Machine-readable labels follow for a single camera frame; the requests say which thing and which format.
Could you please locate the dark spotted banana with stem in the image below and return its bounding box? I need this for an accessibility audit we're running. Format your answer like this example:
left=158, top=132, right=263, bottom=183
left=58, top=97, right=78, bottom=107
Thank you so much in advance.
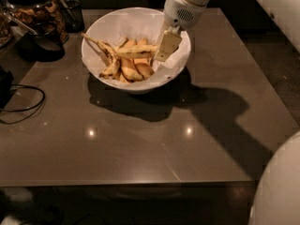
left=81, top=33, right=126, bottom=82

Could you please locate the glass jar at left edge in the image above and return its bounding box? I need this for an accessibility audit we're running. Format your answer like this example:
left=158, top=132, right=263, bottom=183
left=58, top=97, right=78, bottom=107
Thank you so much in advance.
left=0, top=7, right=13, bottom=48

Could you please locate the long spotted banana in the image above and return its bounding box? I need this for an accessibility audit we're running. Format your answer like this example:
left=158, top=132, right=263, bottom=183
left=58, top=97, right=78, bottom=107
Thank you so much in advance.
left=116, top=45, right=158, bottom=59

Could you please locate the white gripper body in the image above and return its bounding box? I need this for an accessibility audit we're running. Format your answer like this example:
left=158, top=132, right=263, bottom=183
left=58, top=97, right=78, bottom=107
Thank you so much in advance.
left=164, top=0, right=206, bottom=30

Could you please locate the glass jar with black lid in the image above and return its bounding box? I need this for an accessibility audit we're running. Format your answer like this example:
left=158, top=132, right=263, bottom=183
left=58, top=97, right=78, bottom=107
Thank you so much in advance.
left=6, top=0, right=68, bottom=43

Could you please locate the orange banana right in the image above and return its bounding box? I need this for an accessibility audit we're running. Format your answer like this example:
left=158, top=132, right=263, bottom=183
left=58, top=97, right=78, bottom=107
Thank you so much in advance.
left=133, top=50, right=154, bottom=81

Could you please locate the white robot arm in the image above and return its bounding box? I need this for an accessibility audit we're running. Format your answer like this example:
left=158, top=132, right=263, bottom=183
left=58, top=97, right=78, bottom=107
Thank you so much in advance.
left=155, top=0, right=300, bottom=225

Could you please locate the orange banana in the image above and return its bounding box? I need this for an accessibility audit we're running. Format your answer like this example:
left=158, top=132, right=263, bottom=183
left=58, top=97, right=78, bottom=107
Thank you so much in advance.
left=121, top=39, right=143, bottom=82
left=133, top=50, right=154, bottom=81

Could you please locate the white bowl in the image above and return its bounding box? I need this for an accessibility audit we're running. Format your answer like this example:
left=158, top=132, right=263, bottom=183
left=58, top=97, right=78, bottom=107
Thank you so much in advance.
left=81, top=7, right=192, bottom=95

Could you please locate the black mesh pen holder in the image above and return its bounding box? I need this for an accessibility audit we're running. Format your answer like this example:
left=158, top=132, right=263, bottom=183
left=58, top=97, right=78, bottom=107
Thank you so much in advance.
left=60, top=1, right=84, bottom=33

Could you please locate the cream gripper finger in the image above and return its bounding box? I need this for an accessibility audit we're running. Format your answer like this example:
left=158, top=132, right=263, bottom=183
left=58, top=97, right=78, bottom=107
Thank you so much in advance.
left=154, top=26, right=182, bottom=62

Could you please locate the orange banana left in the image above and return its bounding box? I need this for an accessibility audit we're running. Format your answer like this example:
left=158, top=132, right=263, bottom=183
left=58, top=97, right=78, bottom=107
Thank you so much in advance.
left=121, top=39, right=143, bottom=82

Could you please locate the black mesh cup front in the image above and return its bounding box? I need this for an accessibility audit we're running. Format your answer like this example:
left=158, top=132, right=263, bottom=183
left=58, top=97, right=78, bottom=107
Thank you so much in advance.
left=18, top=22, right=65, bottom=62

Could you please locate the black device at left edge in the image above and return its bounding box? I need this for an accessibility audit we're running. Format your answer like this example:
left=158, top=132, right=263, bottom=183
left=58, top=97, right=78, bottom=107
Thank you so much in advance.
left=0, top=67, right=14, bottom=108

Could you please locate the black cable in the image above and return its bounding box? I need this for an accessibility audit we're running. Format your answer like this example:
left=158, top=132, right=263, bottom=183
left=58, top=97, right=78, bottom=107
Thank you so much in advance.
left=0, top=83, right=47, bottom=126

